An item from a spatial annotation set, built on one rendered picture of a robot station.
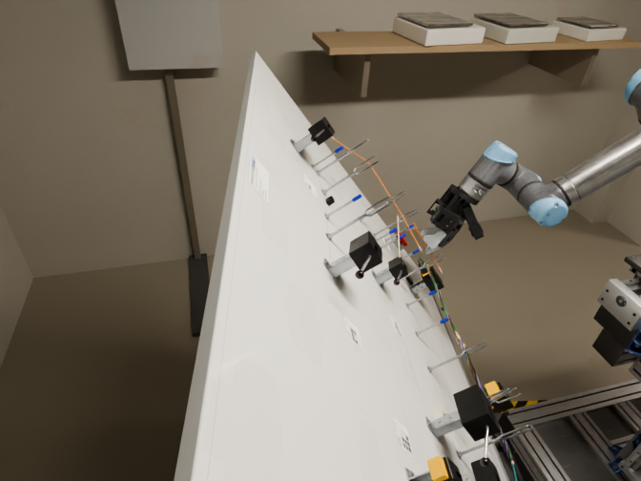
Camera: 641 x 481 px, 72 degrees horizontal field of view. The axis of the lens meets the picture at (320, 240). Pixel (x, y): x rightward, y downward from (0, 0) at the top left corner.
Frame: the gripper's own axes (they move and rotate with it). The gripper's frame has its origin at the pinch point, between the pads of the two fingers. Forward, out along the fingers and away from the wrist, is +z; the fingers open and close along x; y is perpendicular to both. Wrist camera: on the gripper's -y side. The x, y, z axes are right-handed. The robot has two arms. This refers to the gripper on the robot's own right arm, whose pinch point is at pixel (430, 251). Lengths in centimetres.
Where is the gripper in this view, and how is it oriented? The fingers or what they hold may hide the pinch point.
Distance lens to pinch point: 133.5
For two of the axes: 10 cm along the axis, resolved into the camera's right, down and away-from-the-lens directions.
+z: -5.0, 7.5, 4.3
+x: -0.2, 4.8, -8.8
